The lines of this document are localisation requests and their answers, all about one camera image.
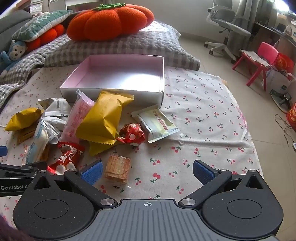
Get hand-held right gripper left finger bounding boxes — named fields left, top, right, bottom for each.
left=23, top=161, right=117, bottom=210

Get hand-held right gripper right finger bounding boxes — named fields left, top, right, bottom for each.
left=179, top=159, right=273, bottom=209

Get large red snack packet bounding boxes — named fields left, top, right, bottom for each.
left=47, top=141, right=85, bottom=176

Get large yellow snack packet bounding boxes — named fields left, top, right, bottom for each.
left=76, top=90, right=134, bottom=145

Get white cardboard box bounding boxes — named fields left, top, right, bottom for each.
left=59, top=55, right=165, bottom=109

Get clear-wrapped wafer biscuit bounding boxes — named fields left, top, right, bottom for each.
left=105, top=154, right=131, bottom=184

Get yellow zigzag-edged snack packet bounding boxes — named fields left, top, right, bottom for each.
left=89, top=139, right=121, bottom=157

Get brown wafer packet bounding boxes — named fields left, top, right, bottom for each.
left=17, top=126, right=36, bottom=145

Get white blue snack packet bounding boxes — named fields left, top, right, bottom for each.
left=22, top=117, right=60, bottom=166

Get small yellow snack packet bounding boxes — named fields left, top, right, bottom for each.
left=5, top=107, right=45, bottom=131

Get dark maroon cloth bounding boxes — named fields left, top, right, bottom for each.
left=0, top=215, right=30, bottom=241

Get crumpled red snack packet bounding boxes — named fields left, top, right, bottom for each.
left=116, top=123, right=146, bottom=147

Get pink snack packet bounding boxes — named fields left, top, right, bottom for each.
left=59, top=89, right=96, bottom=145

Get cherry print sheet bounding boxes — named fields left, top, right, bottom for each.
left=0, top=65, right=264, bottom=230

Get cream snack packet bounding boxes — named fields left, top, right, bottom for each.
left=131, top=104, right=181, bottom=143

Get white grey printed snack packet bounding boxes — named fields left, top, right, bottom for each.
left=38, top=98, right=73, bottom=121

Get blue monkey plush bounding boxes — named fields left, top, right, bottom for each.
left=0, top=39, right=28, bottom=78

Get large red gift bag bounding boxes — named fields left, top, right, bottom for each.
left=287, top=103, right=296, bottom=130

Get black floor device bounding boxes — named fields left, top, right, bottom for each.
left=269, top=90, right=293, bottom=109

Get white carton box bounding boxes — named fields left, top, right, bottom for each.
left=261, top=66, right=296, bottom=94

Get small orange cushion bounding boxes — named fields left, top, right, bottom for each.
left=25, top=24, right=65, bottom=51

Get patterned cloth on chair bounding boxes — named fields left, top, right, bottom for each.
left=239, top=49, right=271, bottom=69

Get dark grey sofa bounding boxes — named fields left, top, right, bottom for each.
left=0, top=9, right=33, bottom=33

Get green snowflake pillow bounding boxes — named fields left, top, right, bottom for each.
left=11, top=10, right=74, bottom=42

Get small red gift bag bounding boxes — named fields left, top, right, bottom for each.
left=272, top=53, right=295, bottom=77

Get red plastic child chair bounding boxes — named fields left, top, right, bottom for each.
left=232, top=42, right=279, bottom=87

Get grey office chair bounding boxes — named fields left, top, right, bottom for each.
left=205, top=0, right=252, bottom=56

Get orange pumpkin cushion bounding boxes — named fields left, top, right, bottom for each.
left=67, top=2, right=154, bottom=42

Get wooden desk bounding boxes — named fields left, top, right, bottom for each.
left=253, top=22, right=296, bottom=56

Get white bookshelf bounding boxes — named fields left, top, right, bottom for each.
left=17, top=0, right=77, bottom=13

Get grey curtain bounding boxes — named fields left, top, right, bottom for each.
left=238, top=0, right=257, bottom=26

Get black cable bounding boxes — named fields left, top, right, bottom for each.
left=275, top=113, right=294, bottom=146

